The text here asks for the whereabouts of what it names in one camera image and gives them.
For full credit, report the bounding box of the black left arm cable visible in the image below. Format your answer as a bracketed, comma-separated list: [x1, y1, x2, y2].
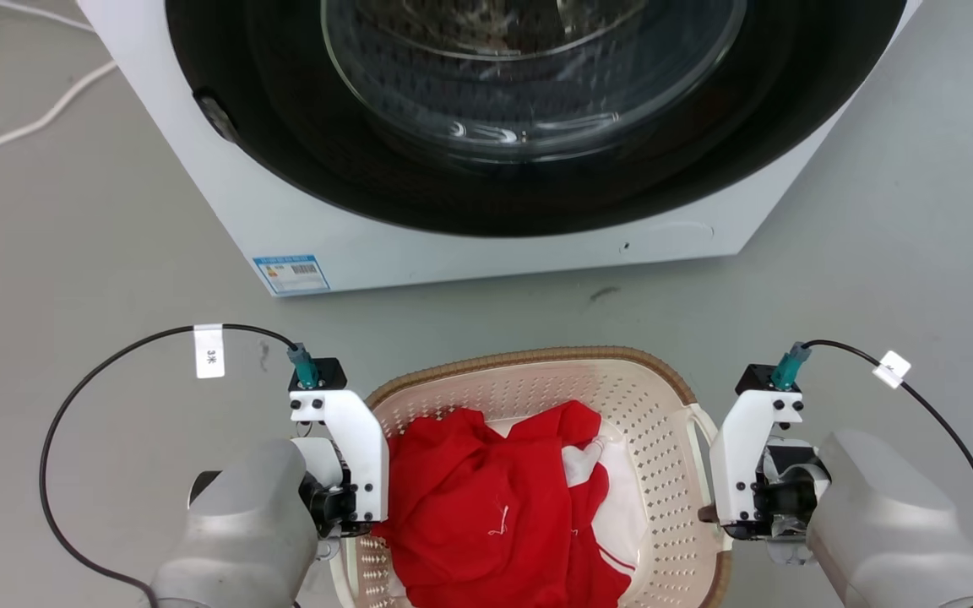
[38, 323, 322, 608]

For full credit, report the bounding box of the long white cable tag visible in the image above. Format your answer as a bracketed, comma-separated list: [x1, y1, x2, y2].
[193, 323, 226, 380]

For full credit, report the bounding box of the small white cable tag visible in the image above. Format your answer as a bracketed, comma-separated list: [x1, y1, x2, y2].
[872, 350, 912, 390]

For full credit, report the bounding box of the black round glass washer door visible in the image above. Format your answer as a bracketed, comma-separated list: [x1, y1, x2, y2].
[165, 0, 909, 238]

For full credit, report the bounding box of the blue white energy label sticker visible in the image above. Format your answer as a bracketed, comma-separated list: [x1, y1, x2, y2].
[253, 253, 332, 296]

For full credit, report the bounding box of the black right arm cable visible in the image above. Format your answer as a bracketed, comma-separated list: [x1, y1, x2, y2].
[770, 339, 973, 561]

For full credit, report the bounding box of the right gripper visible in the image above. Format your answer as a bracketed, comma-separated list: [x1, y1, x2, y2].
[697, 437, 831, 566]

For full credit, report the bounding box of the white garment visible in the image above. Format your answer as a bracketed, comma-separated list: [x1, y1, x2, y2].
[486, 417, 650, 577]

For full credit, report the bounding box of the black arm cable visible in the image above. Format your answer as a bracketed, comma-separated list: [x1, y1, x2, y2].
[38, 323, 322, 608]
[770, 339, 973, 561]

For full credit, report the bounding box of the red garment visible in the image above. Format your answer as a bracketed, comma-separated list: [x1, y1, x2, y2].
[372, 399, 633, 608]

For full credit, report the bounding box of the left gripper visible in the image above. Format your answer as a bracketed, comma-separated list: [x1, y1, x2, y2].
[292, 436, 375, 543]

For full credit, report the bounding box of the thin white floor cable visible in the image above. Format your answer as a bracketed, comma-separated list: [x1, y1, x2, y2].
[0, 0, 96, 34]

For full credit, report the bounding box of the beige perforated plastic laundry basket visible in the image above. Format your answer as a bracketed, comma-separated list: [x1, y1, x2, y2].
[329, 345, 733, 608]

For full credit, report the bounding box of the white front-load washing machine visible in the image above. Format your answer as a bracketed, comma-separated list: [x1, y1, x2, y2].
[77, 0, 923, 297]

